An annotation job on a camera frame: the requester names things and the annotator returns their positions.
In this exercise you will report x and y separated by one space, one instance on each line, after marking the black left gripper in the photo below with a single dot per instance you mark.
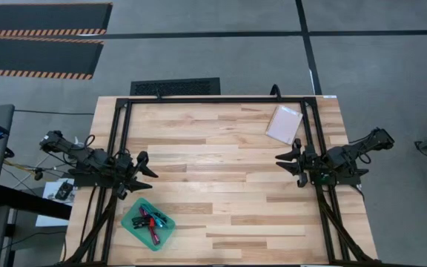
133 174

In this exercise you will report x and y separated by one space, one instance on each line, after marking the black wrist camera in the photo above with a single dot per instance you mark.
124 160
336 155

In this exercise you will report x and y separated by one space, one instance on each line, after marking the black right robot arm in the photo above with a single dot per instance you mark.
365 146

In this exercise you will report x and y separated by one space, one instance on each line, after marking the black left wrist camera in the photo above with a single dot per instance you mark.
124 160

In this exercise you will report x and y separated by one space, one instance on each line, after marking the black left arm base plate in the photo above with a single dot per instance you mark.
87 181

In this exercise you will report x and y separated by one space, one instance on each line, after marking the black hazard-striped floor mat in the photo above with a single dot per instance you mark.
43 16
35 55

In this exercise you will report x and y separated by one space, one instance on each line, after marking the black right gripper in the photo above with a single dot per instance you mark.
310 161

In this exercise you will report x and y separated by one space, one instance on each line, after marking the black metal table frame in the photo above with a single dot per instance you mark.
217 100

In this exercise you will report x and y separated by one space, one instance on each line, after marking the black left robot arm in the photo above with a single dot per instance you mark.
87 159

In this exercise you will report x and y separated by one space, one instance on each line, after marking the black desk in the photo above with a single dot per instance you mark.
32 202

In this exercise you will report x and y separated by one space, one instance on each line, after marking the white paper sheet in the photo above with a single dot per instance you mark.
50 221

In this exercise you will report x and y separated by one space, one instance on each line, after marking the black floor vent grate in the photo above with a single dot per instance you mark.
176 87

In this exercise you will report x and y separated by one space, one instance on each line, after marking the green translucent plastic tray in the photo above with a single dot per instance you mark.
165 231

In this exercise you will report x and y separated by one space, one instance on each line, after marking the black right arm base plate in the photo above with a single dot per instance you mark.
347 180

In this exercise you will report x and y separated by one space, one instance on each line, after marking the small black device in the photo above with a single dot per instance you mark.
64 191

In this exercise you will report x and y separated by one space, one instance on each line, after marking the maroon marker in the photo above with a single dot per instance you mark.
153 233

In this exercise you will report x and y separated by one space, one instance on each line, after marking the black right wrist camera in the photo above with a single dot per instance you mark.
336 155

